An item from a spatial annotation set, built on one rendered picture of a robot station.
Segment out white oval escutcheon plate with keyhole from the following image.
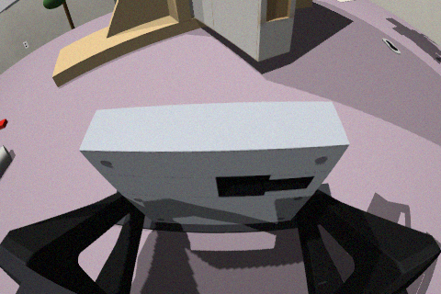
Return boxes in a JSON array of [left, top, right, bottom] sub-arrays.
[[382, 39, 401, 54]]

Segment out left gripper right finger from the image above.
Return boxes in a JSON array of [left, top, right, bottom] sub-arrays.
[[296, 189, 441, 294]]

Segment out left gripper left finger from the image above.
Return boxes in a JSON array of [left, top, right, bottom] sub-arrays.
[[0, 192, 145, 294]]

